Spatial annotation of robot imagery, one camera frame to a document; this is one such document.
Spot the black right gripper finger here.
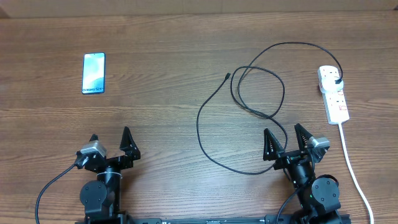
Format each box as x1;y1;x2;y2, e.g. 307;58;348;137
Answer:
263;129;285;161
294;123;313;149

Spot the blue Samsung Galaxy smartphone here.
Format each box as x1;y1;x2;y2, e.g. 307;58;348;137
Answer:
81;52;106;95

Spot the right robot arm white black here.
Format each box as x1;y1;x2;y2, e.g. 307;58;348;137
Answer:
263;123;343;223

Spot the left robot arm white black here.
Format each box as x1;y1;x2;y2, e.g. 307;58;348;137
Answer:
74;126;141;223

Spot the white charger plug adapter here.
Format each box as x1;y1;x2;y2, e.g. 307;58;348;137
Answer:
319;77;344;94

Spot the white power strip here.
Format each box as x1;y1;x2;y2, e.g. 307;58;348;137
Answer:
317;65;349;124

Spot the white power strip cord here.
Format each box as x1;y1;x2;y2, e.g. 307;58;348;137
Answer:
338;123;374;224

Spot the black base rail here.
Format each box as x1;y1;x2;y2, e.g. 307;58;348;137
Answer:
74;213;352;224

